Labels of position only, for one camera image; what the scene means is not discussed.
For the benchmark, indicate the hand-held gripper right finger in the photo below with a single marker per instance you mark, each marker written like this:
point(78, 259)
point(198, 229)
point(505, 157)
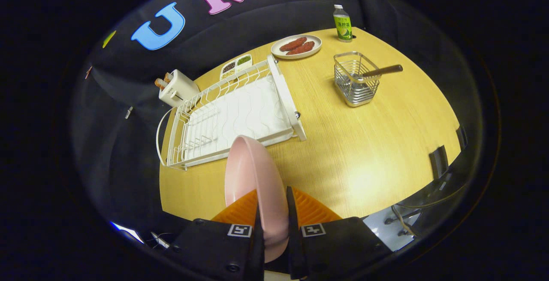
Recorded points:
point(334, 246)

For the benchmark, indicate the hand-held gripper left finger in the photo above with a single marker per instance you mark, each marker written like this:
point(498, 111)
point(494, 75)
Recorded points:
point(223, 246)

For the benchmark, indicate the pink plate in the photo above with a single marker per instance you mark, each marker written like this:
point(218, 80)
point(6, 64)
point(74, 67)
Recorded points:
point(253, 173)

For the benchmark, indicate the white divided seasoning dish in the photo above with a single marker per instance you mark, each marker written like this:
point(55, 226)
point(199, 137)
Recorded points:
point(236, 64)

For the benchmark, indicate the beige oval plate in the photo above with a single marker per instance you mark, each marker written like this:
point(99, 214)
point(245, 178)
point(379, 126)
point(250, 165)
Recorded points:
point(317, 40)

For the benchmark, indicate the black office chair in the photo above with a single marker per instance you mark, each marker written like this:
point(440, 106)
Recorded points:
point(438, 161)

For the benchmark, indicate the white toaster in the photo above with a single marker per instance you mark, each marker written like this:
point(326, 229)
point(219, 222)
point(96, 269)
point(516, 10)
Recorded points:
point(180, 90)

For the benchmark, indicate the silver clip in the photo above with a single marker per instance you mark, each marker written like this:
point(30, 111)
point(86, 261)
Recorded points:
point(128, 112)

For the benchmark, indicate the brown toast slice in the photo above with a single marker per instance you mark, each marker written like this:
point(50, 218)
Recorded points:
point(168, 76)
point(161, 83)

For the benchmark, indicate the red sausage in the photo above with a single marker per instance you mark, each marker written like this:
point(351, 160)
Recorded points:
point(301, 48)
point(293, 43)

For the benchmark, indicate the green drink bottle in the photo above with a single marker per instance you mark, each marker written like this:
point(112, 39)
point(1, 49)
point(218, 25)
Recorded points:
point(343, 28)

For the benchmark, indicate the black backdrop cloth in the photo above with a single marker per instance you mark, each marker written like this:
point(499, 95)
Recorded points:
point(206, 28)

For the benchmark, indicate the pink clip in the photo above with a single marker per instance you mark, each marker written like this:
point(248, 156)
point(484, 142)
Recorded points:
point(88, 72)

